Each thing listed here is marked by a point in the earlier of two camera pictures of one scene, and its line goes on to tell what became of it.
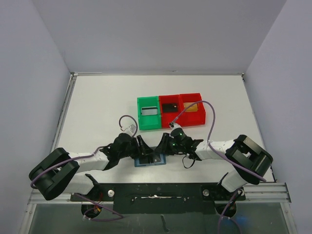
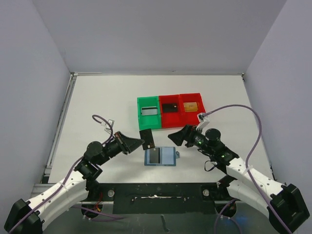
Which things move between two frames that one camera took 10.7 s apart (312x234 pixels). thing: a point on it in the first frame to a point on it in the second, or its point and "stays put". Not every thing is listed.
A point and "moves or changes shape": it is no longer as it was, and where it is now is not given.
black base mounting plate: x=161 y=198 stays put
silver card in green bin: x=148 y=111 stays put
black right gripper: x=165 y=142 to x=186 y=136
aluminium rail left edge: x=72 y=78 stays put
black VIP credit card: x=153 y=159 to x=147 y=136
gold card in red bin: x=194 y=108 stays put
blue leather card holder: x=163 y=161 moves or changes shape
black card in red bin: x=170 y=107 stays put
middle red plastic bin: x=169 y=106 stays put
